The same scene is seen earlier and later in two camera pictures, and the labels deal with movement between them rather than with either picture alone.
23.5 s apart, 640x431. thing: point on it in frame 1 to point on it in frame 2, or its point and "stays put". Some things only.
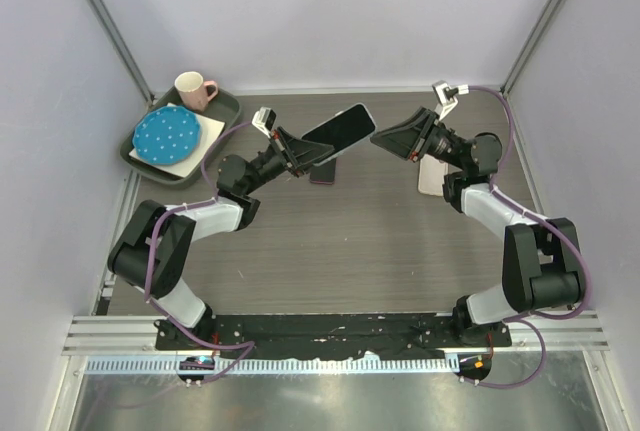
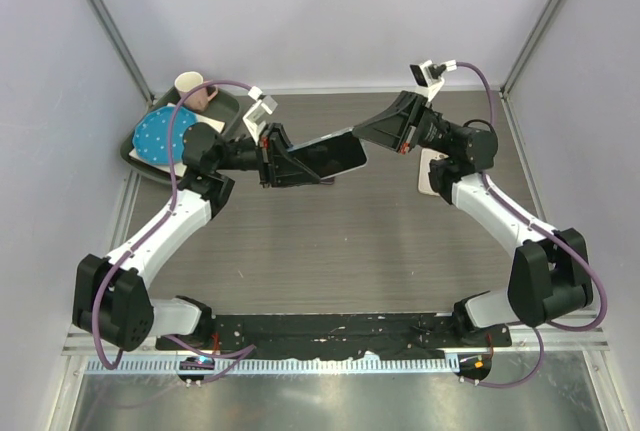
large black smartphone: [343, 130] to [333, 154]
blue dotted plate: [167, 136] stays put
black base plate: [327, 334] stays put
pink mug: [192, 89] stays put
